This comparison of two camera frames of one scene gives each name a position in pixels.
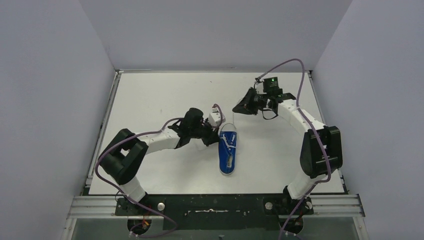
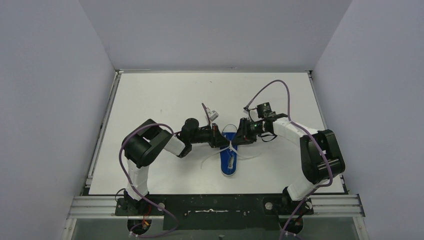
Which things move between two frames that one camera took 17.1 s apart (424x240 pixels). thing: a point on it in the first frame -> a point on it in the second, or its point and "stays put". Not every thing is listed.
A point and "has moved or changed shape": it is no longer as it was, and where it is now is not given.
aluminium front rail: x=336 y=205 stays put
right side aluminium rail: x=339 y=171 stays put
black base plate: x=217 y=212 stays put
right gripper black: x=245 y=106 -> x=243 y=135
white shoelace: x=228 y=146 has moved or changed shape
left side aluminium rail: x=118 y=75 stays put
